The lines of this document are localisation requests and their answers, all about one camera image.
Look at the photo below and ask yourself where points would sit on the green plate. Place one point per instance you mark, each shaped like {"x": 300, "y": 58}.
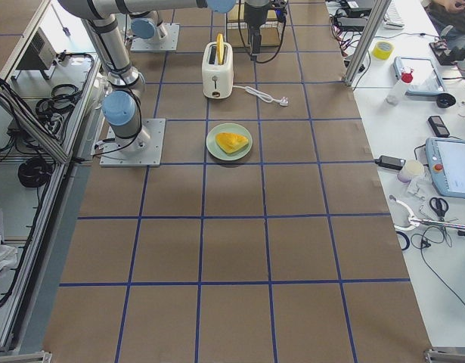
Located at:
{"x": 217, "y": 152}

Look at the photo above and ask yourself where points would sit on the white bottle red cap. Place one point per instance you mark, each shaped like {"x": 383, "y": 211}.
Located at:
{"x": 399, "y": 89}

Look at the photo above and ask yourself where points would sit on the wooden wire shelf rack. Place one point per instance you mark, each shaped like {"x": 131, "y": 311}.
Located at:
{"x": 238, "y": 32}

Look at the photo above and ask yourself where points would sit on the aluminium frame post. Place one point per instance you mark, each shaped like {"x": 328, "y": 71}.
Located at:
{"x": 370, "y": 30}

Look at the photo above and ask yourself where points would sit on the white round jar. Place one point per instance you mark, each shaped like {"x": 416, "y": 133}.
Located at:
{"x": 410, "y": 170}

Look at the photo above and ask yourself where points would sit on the blue teach pendant near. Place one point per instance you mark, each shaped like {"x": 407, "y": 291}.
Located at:
{"x": 446, "y": 163}

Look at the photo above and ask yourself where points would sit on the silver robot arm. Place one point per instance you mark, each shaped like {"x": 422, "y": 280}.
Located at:
{"x": 148, "y": 26}
{"x": 100, "y": 22}

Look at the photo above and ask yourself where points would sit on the white curved tool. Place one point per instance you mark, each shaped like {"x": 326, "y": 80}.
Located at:
{"x": 404, "y": 218}

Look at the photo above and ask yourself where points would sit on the yellow toast on plate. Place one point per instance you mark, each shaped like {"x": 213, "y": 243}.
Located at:
{"x": 231, "y": 142}

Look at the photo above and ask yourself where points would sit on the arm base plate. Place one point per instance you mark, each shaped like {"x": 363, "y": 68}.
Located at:
{"x": 146, "y": 149}
{"x": 165, "y": 39}

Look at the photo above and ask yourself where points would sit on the white toaster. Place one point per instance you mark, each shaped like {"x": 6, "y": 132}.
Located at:
{"x": 217, "y": 78}

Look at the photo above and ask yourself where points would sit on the yellow toast slice in toaster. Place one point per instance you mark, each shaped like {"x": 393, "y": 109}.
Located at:
{"x": 220, "y": 49}

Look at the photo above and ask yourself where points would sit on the blue teach pendant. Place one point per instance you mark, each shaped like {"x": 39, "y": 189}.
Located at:
{"x": 427, "y": 80}
{"x": 446, "y": 163}

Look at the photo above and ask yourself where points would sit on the yellow tape roll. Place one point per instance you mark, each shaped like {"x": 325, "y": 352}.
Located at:
{"x": 382, "y": 50}

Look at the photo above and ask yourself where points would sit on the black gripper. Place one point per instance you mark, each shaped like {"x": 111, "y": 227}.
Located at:
{"x": 254, "y": 14}

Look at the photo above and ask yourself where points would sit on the grey control box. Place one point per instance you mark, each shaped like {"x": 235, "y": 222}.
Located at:
{"x": 39, "y": 56}

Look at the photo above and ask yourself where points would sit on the black scissors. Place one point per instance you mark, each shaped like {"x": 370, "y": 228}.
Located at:
{"x": 439, "y": 206}

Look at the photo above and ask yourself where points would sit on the black power adapter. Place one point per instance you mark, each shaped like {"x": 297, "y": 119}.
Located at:
{"x": 390, "y": 162}

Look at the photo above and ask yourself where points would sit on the blue teach pendant far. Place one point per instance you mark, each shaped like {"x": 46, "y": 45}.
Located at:
{"x": 427, "y": 80}

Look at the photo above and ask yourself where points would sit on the black round cap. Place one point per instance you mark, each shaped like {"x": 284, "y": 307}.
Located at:
{"x": 445, "y": 100}

